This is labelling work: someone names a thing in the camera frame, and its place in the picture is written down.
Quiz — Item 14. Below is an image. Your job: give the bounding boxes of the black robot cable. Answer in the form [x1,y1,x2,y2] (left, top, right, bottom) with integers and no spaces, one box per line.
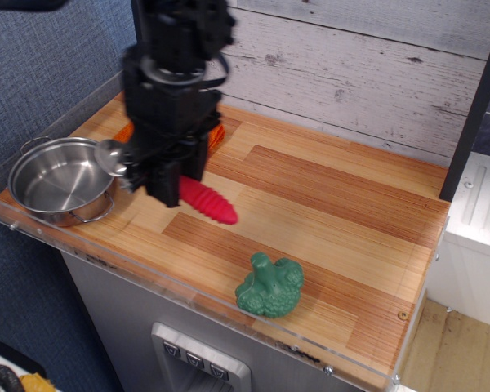
[203,48,232,89]

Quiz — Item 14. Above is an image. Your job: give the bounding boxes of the orange folded cloth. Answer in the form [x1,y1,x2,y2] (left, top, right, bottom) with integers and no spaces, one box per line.
[113,122,225,156]

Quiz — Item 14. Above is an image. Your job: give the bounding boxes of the white side counter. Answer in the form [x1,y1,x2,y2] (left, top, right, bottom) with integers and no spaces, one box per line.
[426,153,490,324]

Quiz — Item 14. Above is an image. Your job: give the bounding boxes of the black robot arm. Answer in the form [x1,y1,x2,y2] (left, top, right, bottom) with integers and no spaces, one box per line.
[122,1,235,207]

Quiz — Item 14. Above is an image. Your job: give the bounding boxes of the silver button panel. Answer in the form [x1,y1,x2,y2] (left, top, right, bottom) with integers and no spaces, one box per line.
[151,322,252,391]

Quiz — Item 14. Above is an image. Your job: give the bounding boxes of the right dark upright post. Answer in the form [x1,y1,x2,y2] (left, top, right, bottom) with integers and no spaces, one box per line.
[439,52,490,202]

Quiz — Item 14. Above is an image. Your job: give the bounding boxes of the stainless steel pot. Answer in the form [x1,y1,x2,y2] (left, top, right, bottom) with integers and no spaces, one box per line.
[7,136,115,227]

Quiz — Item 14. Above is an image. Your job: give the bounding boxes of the black object bottom left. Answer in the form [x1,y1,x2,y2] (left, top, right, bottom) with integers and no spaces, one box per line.
[0,342,47,391]

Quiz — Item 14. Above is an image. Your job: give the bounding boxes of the clear acrylic edge guard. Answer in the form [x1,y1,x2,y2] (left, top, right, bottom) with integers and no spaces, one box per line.
[0,56,450,392]

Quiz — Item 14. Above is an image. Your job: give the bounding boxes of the green toy broccoli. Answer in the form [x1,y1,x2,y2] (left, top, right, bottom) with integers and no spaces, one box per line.
[234,252,305,319]

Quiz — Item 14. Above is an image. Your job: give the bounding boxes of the grey toy kitchen cabinet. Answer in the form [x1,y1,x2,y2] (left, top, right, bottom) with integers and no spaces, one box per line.
[63,253,357,391]

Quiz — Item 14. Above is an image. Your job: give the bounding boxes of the red handled metal spoon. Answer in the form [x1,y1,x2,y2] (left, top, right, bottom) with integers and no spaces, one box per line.
[94,140,238,225]

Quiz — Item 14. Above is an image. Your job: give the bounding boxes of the yellow object bottom left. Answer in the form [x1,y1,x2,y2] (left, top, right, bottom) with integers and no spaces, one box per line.
[20,373,57,392]

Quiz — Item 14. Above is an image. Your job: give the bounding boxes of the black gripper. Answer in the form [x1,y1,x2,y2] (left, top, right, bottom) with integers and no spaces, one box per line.
[122,55,223,207]

